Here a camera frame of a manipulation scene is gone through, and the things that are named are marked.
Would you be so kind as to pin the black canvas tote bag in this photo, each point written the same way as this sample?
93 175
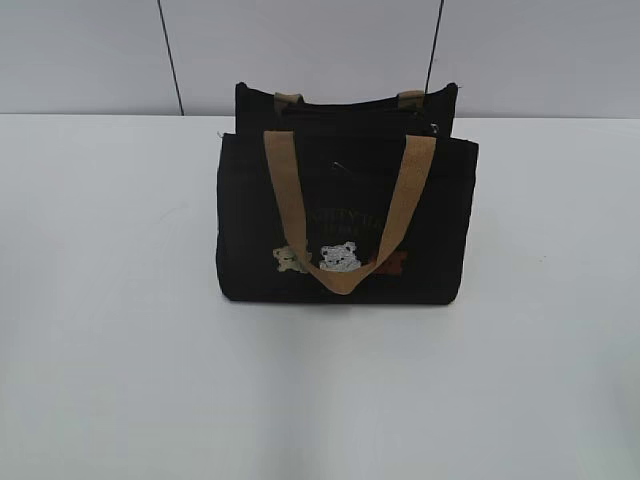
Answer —
387 204

